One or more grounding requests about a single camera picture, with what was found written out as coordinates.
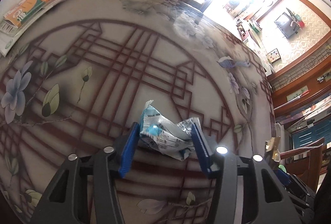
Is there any wall mounted television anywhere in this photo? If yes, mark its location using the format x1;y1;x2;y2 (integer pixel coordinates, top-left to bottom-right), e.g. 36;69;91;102
274;12;300;39

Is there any dark wooden chair near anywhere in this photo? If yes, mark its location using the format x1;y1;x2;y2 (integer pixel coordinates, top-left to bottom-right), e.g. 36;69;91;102
280;138;325;192

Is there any light blue plastic wrapper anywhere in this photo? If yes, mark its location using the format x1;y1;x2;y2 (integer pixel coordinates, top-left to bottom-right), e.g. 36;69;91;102
140;100;200;161

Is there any white coffee table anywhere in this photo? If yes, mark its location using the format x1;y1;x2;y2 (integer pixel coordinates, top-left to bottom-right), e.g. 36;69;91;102
245;25;272;76

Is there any brown cigarette pack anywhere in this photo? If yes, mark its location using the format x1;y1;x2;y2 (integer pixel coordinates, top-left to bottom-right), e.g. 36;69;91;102
264;137;281;170

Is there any floral grey tablecloth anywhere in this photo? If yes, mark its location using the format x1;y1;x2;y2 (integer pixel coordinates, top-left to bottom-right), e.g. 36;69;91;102
1;0;276;223

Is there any blue entrance door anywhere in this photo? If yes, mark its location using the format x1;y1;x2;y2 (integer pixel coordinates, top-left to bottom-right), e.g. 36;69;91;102
292;123;330;148

